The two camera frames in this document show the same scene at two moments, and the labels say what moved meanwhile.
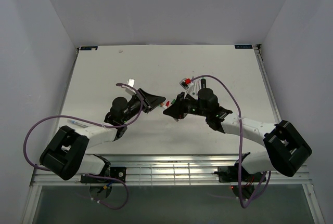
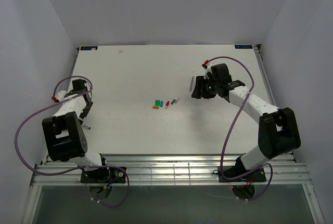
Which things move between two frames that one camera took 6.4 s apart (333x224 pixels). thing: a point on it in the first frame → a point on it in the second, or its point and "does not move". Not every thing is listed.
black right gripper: [177, 110] → [199, 91]
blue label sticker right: [243, 47] does not move
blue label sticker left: [89, 48] does not move
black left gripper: [150, 102] → [84, 113]
